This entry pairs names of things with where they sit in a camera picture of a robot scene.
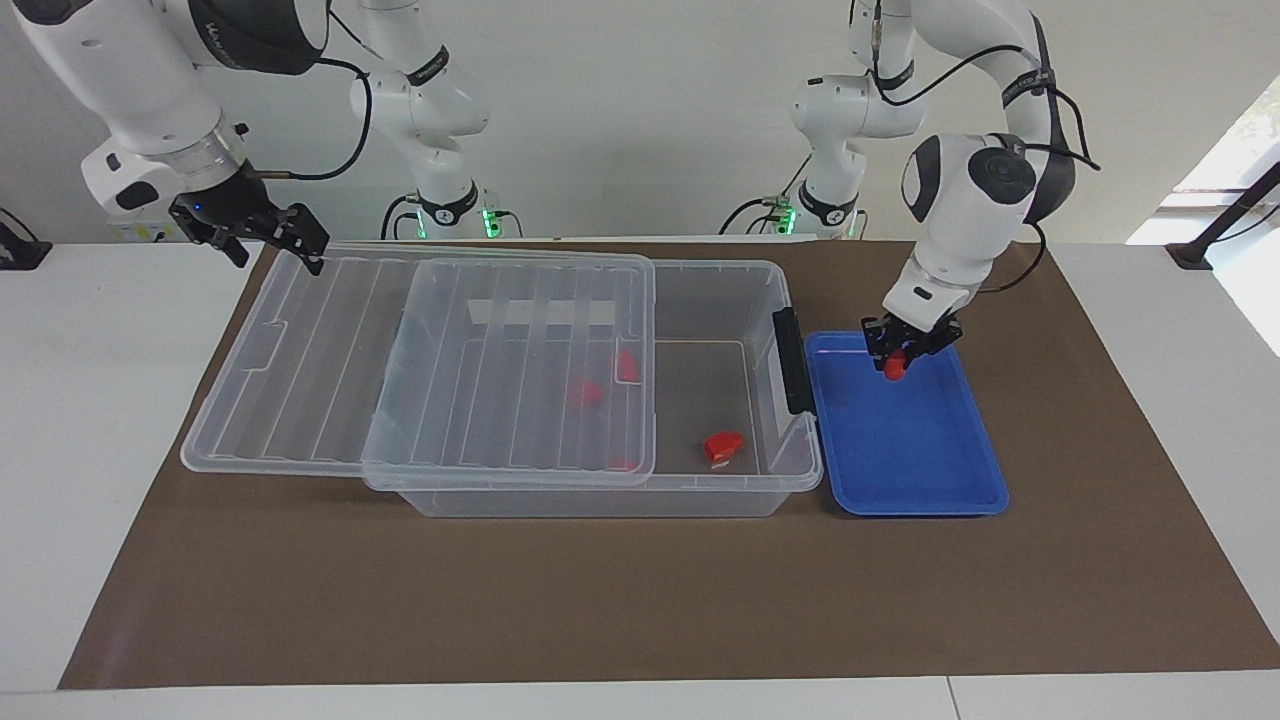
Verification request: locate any clear ribbed plastic lid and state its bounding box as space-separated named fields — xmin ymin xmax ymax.
xmin=180 ymin=243 xmax=658 ymax=491

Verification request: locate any blue plastic tray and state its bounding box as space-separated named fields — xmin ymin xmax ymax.
xmin=804 ymin=331 xmax=1009 ymax=517

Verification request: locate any clear plastic storage box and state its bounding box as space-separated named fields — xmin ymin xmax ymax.
xmin=362 ymin=258 xmax=823 ymax=519

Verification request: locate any black clamp stand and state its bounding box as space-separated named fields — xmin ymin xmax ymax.
xmin=1165 ymin=160 xmax=1280 ymax=271

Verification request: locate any brown table mat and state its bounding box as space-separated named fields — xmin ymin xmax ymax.
xmin=58 ymin=240 xmax=1280 ymax=691

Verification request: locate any black box handle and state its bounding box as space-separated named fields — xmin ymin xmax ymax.
xmin=772 ymin=307 xmax=816 ymax=416

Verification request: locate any black right base cable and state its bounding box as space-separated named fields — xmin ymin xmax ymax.
xmin=380 ymin=193 xmax=421 ymax=241

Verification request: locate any black base cable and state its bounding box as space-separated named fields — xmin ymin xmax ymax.
xmin=380 ymin=193 xmax=421 ymax=241
xmin=720 ymin=155 xmax=813 ymax=236

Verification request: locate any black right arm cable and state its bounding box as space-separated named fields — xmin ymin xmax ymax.
xmin=245 ymin=55 xmax=373 ymax=181

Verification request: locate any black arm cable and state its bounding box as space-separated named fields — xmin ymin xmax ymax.
xmin=870 ymin=40 xmax=1101 ymax=296
xmin=245 ymin=55 xmax=373 ymax=181

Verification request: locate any black left base cable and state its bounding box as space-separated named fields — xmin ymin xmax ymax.
xmin=720 ymin=155 xmax=813 ymax=236

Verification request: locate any black table mount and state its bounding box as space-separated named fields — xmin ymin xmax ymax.
xmin=0 ymin=207 xmax=53 ymax=271

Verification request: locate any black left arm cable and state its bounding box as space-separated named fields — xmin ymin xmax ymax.
xmin=870 ymin=40 xmax=1101 ymax=296

